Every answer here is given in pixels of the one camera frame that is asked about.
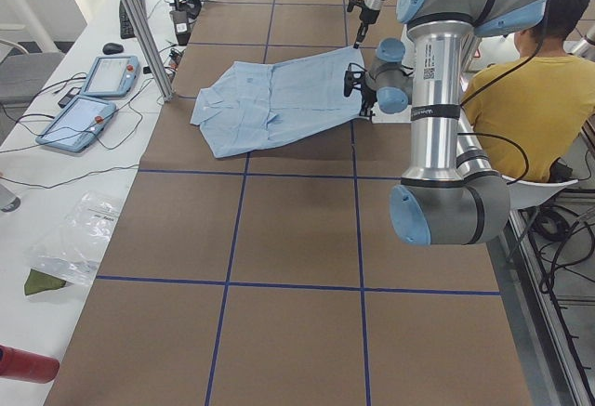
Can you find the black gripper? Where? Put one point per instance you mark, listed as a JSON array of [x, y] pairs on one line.
[[368, 96], [369, 14]]

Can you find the light blue button shirt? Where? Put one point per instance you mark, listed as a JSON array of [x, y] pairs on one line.
[[263, 106]]

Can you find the person in yellow shirt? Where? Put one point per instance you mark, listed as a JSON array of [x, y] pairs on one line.
[[529, 111]]

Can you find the white chair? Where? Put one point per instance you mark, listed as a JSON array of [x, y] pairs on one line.
[[526, 194]]

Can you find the black keyboard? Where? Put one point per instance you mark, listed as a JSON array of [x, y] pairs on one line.
[[126, 27]]

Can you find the black computer mouse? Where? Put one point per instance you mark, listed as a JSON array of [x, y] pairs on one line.
[[112, 49]]

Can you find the upper teach pendant tablet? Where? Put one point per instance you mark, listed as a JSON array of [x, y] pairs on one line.
[[111, 76]]

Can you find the teach pendant tablet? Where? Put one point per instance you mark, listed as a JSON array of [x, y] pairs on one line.
[[78, 125], [111, 76]]

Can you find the lower teach pendant tablet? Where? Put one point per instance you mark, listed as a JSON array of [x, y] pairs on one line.
[[78, 125]]

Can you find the black power adapter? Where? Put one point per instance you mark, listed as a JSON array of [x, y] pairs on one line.
[[68, 97]]

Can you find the clear plastic bag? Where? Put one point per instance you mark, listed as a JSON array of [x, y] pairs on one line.
[[73, 250]]

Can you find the green folded cloth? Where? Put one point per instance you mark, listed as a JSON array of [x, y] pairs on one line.
[[38, 282]]

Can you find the red bottle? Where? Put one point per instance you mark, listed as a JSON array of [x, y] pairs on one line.
[[18, 364]]

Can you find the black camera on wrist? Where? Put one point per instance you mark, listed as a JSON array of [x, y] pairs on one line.
[[353, 4], [354, 79]]

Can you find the aluminium frame post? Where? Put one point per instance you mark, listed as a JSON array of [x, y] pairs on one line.
[[149, 48]]

